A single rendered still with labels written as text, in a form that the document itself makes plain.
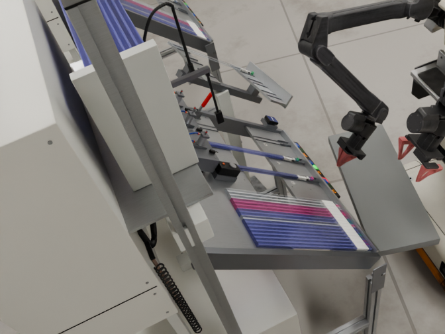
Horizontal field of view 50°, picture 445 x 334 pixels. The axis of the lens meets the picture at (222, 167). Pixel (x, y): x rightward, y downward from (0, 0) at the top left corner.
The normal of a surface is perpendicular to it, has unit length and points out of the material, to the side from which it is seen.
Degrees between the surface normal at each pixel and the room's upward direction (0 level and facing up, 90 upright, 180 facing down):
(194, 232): 90
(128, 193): 0
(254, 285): 0
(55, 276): 90
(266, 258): 90
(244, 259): 90
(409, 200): 0
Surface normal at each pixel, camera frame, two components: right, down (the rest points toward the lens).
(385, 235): -0.19, -0.63
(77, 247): 0.39, 0.65
